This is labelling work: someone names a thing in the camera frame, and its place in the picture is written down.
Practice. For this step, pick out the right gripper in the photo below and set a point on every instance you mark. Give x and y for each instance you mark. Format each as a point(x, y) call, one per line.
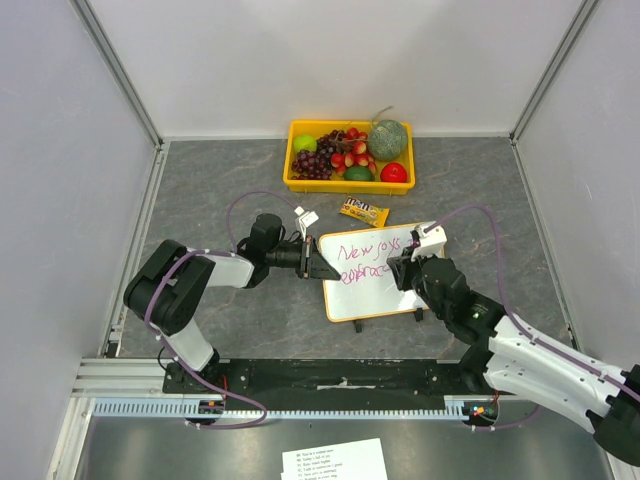
point(409, 272)

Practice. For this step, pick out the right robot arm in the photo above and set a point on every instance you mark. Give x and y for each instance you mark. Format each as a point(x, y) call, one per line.
point(508, 355)

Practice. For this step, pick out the green avocado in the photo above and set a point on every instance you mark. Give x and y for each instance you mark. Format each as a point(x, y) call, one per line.
point(358, 174)

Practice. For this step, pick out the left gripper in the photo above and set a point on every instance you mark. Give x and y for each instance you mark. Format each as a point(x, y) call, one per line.
point(319, 268)

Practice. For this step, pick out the grey slotted cable duct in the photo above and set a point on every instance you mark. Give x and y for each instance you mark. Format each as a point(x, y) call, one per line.
point(200, 409)

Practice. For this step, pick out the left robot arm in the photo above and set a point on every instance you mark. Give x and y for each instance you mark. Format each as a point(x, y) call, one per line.
point(167, 290)

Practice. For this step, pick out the red tomato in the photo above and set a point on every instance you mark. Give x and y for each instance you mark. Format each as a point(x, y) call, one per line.
point(393, 172)

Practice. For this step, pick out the yellow framed whiteboard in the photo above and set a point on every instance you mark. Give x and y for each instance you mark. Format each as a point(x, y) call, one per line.
point(366, 288)

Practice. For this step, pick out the red grape bunch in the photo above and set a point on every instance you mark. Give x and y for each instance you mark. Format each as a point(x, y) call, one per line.
point(350, 149)

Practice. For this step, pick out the yellow candy packet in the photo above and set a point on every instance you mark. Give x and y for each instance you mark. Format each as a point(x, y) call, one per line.
point(372, 215)

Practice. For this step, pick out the yellow plastic tray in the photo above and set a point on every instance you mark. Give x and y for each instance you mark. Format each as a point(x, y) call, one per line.
point(337, 184)

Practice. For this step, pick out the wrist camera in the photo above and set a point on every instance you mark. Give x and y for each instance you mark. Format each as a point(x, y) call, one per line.
point(304, 219)
point(428, 239)

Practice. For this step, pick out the dark purple grape bunch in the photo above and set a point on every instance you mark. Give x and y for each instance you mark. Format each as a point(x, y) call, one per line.
point(314, 165)

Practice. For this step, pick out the green netted melon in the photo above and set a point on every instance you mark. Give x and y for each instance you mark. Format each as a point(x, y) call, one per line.
point(387, 138)

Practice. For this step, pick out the green apple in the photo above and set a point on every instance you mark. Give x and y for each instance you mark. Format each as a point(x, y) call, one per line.
point(304, 142)

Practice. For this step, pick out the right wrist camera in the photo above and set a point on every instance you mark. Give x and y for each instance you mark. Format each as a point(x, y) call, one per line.
point(428, 239)

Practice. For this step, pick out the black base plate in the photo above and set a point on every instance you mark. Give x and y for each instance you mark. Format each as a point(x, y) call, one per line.
point(343, 383)

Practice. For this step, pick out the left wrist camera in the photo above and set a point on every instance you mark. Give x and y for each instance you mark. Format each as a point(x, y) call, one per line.
point(304, 219)

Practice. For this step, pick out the white printed paper sheet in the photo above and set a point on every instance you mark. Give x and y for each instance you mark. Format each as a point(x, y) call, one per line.
point(362, 459)

